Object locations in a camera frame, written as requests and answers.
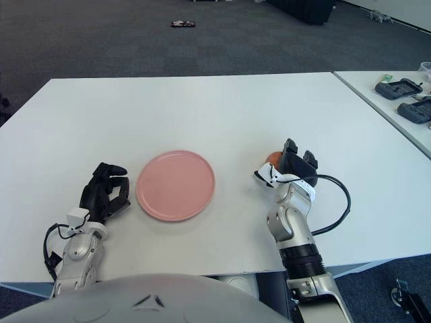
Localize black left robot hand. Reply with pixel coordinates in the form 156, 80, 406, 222
79, 162, 131, 225

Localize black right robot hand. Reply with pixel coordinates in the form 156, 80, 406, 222
279, 138, 319, 188

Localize red yellow apple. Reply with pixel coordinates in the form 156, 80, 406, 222
265, 151, 283, 169

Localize pink round plate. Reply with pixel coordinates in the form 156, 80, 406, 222
135, 150, 216, 223

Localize large white table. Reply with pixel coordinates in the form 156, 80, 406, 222
0, 71, 431, 299

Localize white side table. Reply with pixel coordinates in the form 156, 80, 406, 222
332, 69, 431, 161

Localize grey robot torso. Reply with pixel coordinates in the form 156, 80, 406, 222
0, 273, 287, 323

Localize grey handheld controller with screen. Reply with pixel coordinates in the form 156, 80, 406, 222
374, 77, 424, 101

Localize black cabinet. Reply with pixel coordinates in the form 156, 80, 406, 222
267, 0, 337, 26

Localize metal caster wheel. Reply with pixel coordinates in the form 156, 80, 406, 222
390, 278, 411, 308

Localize small grey robot dog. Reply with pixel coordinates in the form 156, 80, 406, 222
368, 9, 394, 24

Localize black stand bar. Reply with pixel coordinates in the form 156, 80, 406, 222
402, 293, 431, 323

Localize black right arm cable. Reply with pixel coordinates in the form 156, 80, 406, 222
279, 174, 352, 236

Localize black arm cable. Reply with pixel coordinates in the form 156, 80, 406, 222
279, 174, 352, 236
42, 221, 73, 282

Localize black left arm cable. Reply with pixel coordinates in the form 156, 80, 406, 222
42, 221, 73, 282

